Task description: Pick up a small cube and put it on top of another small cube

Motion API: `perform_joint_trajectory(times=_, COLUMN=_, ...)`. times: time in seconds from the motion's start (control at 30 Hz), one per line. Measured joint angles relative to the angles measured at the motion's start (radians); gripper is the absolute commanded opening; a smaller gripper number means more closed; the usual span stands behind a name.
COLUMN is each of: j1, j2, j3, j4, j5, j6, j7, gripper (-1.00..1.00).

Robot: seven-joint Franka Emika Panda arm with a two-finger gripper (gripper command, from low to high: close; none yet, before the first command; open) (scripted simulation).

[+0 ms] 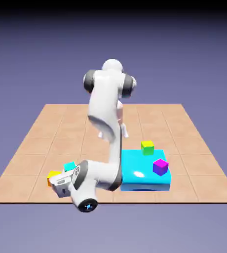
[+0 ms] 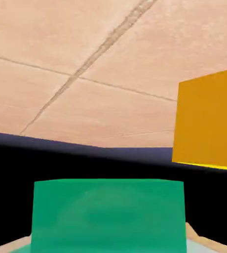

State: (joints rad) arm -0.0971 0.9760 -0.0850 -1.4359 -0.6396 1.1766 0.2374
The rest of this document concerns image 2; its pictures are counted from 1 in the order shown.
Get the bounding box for large orange box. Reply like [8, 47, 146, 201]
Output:
[171, 67, 227, 172]

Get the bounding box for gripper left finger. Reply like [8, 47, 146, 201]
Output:
[0, 235, 32, 253]

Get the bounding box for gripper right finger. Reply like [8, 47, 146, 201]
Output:
[185, 222, 227, 253]

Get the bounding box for small green cube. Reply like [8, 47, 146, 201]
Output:
[30, 178, 187, 253]

